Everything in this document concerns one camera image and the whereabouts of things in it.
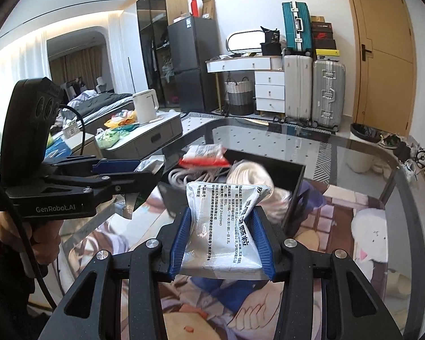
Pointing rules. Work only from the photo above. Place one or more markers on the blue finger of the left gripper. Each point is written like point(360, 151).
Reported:
point(101, 187)
point(102, 165)

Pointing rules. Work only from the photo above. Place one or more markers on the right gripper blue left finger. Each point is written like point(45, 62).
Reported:
point(91, 307)

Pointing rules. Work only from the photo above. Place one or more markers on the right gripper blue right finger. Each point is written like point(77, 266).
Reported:
point(351, 308)

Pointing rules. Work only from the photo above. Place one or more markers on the red white snack packet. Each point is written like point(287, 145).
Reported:
point(204, 156)

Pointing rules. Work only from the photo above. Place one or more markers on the white printed medicine pouch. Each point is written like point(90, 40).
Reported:
point(227, 236)

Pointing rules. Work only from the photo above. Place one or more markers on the black cardboard box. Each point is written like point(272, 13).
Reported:
point(282, 199)

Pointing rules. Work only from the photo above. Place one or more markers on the left hand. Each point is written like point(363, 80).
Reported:
point(46, 238)

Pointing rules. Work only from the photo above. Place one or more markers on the colourful clothes pile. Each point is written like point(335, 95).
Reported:
point(116, 128)

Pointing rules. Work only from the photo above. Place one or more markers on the grey side table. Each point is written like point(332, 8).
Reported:
point(147, 138)

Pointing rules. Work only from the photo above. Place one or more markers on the bed with clothes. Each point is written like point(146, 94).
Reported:
point(96, 109)

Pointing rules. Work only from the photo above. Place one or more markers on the white electric kettle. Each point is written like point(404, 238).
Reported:
point(146, 105)

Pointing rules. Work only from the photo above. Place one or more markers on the anime printed desk mat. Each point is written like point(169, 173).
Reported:
point(202, 308)

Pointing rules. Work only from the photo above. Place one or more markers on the woven laundry basket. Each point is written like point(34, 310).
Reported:
point(240, 96)

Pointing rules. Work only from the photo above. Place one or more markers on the black refrigerator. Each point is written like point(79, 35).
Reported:
point(193, 41)

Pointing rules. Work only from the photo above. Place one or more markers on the dark glass wardrobe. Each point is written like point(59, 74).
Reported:
point(154, 17)

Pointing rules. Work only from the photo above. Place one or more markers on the white vanity desk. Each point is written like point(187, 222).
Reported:
point(269, 79)

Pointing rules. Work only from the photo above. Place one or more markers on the black bag on desk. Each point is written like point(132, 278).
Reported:
point(271, 46)

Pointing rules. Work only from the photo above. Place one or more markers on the oval mirror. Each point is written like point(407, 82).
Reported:
point(245, 42)

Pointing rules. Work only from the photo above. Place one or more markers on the silver suitcase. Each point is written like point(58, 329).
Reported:
point(328, 94)

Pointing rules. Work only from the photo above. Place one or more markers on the white suitcase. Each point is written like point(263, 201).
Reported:
point(298, 72)

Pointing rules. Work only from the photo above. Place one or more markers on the teal suitcase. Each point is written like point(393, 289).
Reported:
point(298, 29)

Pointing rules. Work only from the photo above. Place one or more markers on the stacked shoe boxes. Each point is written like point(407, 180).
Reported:
point(323, 39)

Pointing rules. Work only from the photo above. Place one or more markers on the wooden door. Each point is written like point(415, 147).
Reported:
point(385, 82)

